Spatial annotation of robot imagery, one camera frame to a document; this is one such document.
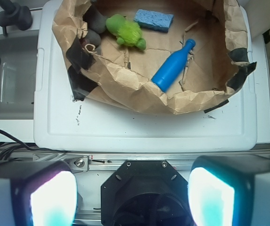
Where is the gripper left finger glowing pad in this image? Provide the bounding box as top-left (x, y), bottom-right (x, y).
top-left (0, 161), bottom-right (77, 226)

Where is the grey plush toy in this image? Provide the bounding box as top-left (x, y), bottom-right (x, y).
top-left (82, 5), bottom-right (106, 47)

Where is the blue sponge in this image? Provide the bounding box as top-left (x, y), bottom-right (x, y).
top-left (133, 9), bottom-right (174, 33)

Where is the blue plastic bottle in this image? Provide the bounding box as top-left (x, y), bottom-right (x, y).
top-left (151, 39), bottom-right (196, 92)

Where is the black clamp mount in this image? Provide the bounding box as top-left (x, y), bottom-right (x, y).
top-left (0, 0), bottom-right (33, 37)

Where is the aluminium frame rail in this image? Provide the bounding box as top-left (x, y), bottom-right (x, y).
top-left (30, 149), bottom-right (270, 172)

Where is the brown paper bag liner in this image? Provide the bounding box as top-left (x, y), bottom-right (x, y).
top-left (52, 0), bottom-right (256, 115)

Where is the clear plastic container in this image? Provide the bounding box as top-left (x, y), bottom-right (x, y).
top-left (0, 33), bottom-right (38, 120)

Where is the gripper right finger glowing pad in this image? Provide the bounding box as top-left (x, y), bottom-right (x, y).
top-left (188, 155), bottom-right (270, 226)

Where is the black cable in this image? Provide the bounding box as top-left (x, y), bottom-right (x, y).
top-left (0, 125), bottom-right (41, 151)

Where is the white plastic bin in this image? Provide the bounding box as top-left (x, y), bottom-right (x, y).
top-left (34, 0), bottom-right (270, 154)

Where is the black octagonal mount plate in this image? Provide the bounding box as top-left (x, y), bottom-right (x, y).
top-left (100, 160), bottom-right (195, 226)

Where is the green plush turtle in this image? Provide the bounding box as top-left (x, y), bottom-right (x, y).
top-left (106, 14), bottom-right (146, 50)

